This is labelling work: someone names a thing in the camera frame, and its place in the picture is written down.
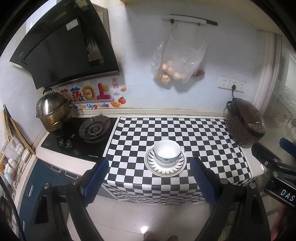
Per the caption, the white bowl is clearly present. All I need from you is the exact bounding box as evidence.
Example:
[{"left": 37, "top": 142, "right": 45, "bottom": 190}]
[{"left": 153, "top": 140, "right": 181, "bottom": 168}]

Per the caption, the white blue-leaf plate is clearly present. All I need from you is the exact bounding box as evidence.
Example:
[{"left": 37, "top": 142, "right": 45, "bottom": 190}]
[{"left": 144, "top": 146, "right": 187, "bottom": 177}]

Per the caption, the brown rice cooker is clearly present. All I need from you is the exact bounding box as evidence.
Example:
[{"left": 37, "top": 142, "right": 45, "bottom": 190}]
[{"left": 226, "top": 98, "right": 266, "bottom": 148}]

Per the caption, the checkerboard mat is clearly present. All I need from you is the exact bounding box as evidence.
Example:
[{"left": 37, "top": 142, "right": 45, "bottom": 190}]
[{"left": 103, "top": 116, "right": 252, "bottom": 205}]

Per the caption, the black glass cooktop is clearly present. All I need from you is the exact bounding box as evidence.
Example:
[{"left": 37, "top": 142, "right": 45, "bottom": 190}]
[{"left": 41, "top": 118, "right": 116, "bottom": 162}]

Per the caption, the blue cabinet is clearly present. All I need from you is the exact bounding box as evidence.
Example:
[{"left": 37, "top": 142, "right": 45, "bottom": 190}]
[{"left": 19, "top": 159, "right": 81, "bottom": 238}]

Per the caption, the gas stove burner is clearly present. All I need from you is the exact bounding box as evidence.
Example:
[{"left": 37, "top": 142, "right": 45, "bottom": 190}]
[{"left": 78, "top": 115, "right": 111, "bottom": 143}]

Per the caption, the steel steamer pot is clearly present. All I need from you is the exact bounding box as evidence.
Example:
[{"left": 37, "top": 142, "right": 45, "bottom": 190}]
[{"left": 36, "top": 88, "right": 71, "bottom": 133}]

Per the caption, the wooden cutting board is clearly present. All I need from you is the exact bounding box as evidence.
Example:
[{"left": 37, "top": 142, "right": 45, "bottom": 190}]
[{"left": 3, "top": 104, "right": 36, "bottom": 155}]

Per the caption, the plastic bag of eggs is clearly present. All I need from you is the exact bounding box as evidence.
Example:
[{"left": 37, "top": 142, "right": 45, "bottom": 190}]
[{"left": 151, "top": 21, "right": 212, "bottom": 84}]

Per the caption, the black range hood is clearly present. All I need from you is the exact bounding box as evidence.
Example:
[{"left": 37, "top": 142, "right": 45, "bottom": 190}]
[{"left": 10, "top": 1, "right": 120, "bottom": 89}]

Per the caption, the black power cable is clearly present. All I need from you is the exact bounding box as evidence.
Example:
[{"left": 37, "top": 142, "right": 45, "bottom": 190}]
[{"left": 226, "top": 84, "right": 237, "bottom": 114}]

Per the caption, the white wall socket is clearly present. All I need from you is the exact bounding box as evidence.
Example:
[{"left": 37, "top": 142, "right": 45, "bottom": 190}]
[{"left": 218, "top": 76, "right": 248, "bottom": 93}]

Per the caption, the colourful wall sticker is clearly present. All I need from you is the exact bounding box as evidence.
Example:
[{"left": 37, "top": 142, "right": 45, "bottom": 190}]
[{"left": 54, "top": 77, "right": 127, "bottom": 110}]

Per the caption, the wall hook rail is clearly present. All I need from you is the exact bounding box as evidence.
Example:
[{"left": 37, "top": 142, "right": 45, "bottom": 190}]
[{"left": 162, "top": 14, "right": 218, "bottom": 26}]

